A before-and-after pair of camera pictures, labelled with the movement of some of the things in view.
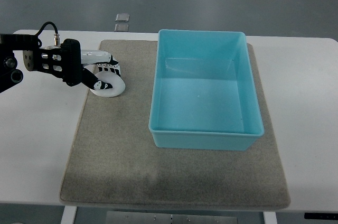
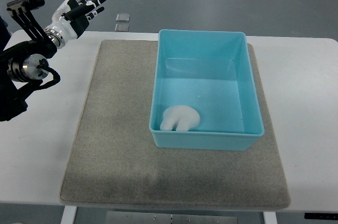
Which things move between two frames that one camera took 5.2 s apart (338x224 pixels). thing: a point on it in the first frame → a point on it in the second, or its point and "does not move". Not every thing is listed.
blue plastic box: x=204 y=94 does not move
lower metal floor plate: x=122 y=27 does not move
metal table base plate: x=166 y=217 does not move
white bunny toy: x=113 y=78 → x=184 y=117
